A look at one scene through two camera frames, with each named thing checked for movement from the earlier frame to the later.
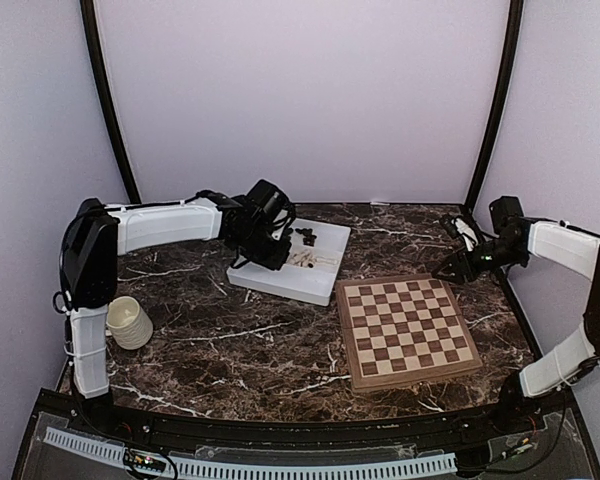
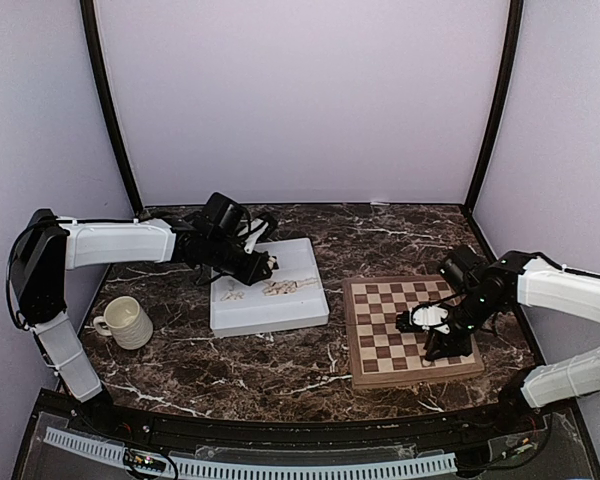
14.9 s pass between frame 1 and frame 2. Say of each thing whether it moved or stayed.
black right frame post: stayed
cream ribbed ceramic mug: stayed
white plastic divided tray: moved
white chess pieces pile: moved
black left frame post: stayed
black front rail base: stayed
